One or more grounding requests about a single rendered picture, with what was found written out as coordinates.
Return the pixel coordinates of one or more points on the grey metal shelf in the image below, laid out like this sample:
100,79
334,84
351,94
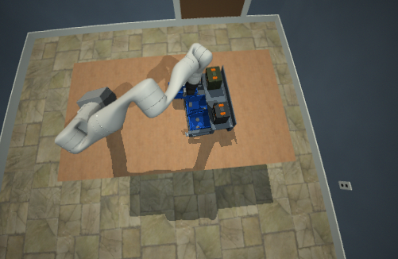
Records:
213,96

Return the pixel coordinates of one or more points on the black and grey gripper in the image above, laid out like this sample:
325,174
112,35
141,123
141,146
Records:
191,84

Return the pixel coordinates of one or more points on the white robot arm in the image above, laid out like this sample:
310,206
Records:
147,95

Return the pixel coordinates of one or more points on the blue bin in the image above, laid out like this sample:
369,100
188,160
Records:
180,95
198,103
203,123

